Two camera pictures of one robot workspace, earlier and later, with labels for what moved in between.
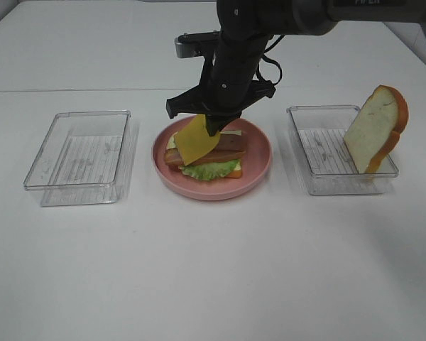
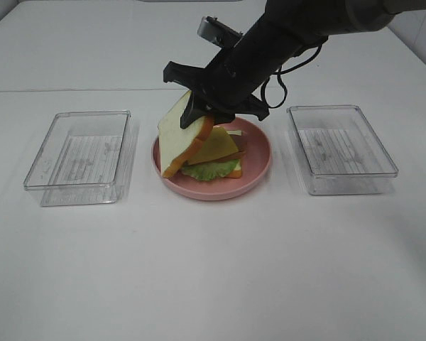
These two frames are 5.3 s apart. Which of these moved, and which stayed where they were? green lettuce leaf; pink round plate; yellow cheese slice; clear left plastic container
Moved: yellow cheese slice
Stayed: pink round plate; clear left plastic container; green lettuce leaf
